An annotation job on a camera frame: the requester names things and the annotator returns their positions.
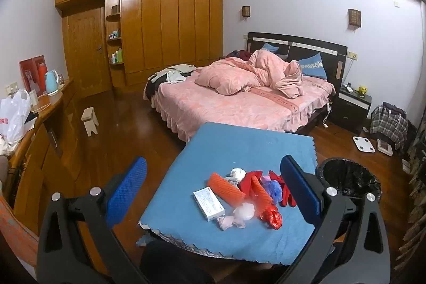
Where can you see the dark patterned curtain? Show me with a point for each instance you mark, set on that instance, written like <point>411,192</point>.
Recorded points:
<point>416,187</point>

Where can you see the white garment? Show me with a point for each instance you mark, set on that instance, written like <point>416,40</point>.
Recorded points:
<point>174,77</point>

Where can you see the beige garment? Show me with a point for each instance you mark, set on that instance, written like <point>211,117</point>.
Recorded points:
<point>179,68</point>

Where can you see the white tissue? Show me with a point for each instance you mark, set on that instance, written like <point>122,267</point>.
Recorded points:
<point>238,173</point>

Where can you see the bed with pink sheet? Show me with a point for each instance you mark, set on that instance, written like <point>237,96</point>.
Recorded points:
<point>239,104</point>

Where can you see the white cardboard box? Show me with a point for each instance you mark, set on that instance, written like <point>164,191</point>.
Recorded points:
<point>208,204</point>

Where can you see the remote control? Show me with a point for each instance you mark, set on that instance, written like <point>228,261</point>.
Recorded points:
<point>348,87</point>

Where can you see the small blue pillow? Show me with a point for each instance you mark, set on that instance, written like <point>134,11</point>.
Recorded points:
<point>269,47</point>

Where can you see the pink plastic bag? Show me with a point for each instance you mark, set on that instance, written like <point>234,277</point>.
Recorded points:
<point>265,179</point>

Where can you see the large wall lamp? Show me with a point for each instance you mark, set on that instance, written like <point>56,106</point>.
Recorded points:
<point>354,17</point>

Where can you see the light blue kettle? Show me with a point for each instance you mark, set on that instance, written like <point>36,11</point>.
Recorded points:
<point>51,82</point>

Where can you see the wooden door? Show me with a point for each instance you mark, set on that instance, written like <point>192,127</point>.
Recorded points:
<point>86,47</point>

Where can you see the red gift box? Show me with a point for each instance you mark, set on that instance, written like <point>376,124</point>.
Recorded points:
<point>30,74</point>

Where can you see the wall socket by headboard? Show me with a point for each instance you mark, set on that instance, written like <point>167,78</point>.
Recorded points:
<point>352,55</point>

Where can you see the scale with dark centre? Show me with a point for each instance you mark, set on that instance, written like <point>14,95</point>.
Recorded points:
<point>385,147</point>

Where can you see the small white floor box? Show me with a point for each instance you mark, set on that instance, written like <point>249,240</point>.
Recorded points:
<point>406,166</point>

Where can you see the small wall lamp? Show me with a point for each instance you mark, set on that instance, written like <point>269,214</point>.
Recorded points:
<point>246,11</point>

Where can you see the white foam net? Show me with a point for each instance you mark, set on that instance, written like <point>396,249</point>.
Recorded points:
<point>244,211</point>

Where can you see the blue table cloth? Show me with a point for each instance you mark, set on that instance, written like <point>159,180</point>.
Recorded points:
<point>213,151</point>

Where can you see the plaid bag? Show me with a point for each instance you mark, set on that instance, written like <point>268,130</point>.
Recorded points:
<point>387,127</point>

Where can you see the small wooden stool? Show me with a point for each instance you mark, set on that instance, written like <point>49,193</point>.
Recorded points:
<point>90,119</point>

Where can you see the wooden sideboard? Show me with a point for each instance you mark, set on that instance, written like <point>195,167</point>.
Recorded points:
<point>50,154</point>

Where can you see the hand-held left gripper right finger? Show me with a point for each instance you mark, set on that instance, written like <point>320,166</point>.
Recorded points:
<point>299,192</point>

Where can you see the pink duvet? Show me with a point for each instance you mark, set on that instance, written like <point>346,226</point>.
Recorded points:
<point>226,74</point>

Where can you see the dark red garment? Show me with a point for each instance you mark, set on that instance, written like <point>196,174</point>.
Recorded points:
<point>238,54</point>

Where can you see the grey cloth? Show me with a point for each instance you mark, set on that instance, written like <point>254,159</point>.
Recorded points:
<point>231,180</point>

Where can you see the trash bin with black bag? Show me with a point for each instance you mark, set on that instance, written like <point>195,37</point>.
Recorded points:
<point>349,174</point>

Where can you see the pink wrapper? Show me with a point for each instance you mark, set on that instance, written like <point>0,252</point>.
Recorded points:
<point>228,223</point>

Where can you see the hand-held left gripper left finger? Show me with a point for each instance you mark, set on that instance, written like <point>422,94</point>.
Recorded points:
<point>128,192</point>

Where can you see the blue plastic bag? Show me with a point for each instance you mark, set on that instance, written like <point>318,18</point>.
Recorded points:
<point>274,190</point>

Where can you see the red glove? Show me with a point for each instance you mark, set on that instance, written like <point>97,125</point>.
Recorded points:
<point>246,186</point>
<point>286,194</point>

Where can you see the orange patterned cloth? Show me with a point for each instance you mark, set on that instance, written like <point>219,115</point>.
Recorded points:
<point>16,230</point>

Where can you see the white bathroom scale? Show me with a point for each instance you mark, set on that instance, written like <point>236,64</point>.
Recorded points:
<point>363,144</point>

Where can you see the black garment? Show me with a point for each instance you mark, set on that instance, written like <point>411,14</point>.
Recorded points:
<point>153,86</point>

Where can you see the yellow plush toy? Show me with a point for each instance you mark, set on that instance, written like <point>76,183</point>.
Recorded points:
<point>361,89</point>

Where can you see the red foil wrapper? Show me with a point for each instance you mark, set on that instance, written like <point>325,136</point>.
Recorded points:
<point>273,219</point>

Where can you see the white plastic bag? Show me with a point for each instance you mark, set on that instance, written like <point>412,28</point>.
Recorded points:
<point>15,117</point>

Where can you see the wooden wardrobe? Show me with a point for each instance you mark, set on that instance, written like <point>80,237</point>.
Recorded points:
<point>173,27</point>

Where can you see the blue pillow with lace band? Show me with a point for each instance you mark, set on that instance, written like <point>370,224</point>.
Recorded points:
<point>313,67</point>

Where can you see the orange foam net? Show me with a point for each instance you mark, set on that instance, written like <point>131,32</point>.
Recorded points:
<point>261,196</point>
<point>226,188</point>

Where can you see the red bottle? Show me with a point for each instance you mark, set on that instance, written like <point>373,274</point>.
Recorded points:
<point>42,77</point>

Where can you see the green bottle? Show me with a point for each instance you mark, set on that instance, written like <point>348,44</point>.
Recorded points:
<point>119,56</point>

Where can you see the dark nightstand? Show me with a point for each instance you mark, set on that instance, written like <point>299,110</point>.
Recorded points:
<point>349,111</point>

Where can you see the wall socket above sideboard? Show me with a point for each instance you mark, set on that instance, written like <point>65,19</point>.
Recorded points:
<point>11,88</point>

